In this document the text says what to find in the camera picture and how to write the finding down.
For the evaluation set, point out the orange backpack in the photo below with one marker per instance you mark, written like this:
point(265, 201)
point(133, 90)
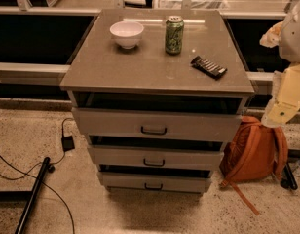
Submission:
point(255, 152)

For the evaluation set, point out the grey middle drawer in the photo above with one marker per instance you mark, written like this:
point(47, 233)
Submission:
point(155, 158)

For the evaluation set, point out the white bowl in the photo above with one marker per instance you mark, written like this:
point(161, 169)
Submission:
point(127, 34)

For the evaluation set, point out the grey top drawer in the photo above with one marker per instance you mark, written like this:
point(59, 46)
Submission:
point(163, 125)

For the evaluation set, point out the grey bottom drawer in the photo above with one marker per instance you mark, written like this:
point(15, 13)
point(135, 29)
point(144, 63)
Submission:
point(154, 182)

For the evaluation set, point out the green soda can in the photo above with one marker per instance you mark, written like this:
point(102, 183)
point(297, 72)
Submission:
point(174, 34)

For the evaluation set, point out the black wheel base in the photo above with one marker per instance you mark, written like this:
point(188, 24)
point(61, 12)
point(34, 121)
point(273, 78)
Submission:
point(288, 180)

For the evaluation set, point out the black stand leg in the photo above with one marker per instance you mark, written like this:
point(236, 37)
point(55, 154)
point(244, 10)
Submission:
point(33, 193)

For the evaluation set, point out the black snack bar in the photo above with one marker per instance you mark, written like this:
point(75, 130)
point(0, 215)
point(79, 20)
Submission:
point(208, 67)

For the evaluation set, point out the grey drawer cabinet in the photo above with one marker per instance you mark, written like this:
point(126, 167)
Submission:
point(145, 78)

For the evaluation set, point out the silver can on floor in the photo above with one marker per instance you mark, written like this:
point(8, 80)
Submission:
point(296, 170)

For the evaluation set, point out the grey drawer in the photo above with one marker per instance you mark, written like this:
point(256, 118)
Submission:
point(154, 182)
point(155, 158)
point(163, 125)

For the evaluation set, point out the black power adapter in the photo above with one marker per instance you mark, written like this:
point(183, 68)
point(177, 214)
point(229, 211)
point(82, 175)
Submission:
point(67, 143)

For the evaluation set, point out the metal railing frame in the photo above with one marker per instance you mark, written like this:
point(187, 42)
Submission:
point(39, 38)

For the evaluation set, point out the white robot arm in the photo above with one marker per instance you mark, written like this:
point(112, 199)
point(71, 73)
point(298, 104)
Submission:
point(289, 44)

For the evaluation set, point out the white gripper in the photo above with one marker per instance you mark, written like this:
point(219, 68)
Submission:
point(293, 38)

